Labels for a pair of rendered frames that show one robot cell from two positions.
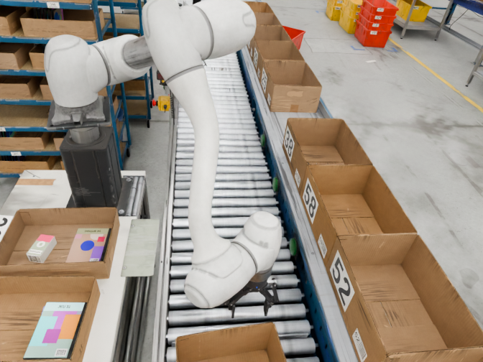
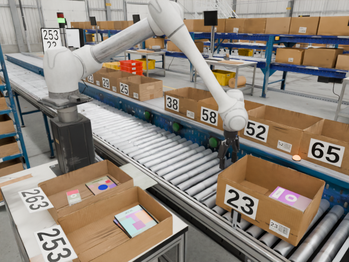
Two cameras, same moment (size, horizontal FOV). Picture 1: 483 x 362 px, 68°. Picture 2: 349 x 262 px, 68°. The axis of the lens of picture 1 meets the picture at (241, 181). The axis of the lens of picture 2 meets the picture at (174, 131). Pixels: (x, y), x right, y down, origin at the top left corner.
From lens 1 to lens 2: 97 cm
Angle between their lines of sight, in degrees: 32
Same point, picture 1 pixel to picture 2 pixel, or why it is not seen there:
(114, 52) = (86, 53)
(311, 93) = (158, 85)
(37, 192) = (25, 183)
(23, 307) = (98, 228)
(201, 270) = (233, 109)
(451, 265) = not seen: hidden behind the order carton
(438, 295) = (290, 121)
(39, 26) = not seen: outside the picture
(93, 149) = (82, 121)
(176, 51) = (176, 15)
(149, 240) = (136, 172)
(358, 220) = not seen: hidden behind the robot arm
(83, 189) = (75, 158)
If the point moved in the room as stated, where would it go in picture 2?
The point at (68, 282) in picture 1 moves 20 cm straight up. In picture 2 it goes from (120, 198) to (117, 160)
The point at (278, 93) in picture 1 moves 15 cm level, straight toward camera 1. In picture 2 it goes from (142, 89) to (148, 92)
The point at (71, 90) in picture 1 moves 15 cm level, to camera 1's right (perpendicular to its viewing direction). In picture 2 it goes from (70, 78) to (98, 75)
